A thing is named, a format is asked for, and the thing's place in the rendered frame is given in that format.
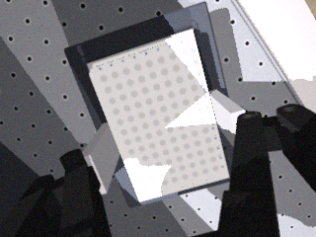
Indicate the white benchtop lab instrument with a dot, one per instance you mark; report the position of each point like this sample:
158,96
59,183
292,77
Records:
15,179

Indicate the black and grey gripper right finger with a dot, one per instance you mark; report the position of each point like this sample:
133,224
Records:
249,208

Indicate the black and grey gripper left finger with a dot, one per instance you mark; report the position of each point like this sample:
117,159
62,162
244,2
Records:
88,175

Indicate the white well pcr plate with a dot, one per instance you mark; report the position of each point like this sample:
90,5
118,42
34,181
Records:
157,105

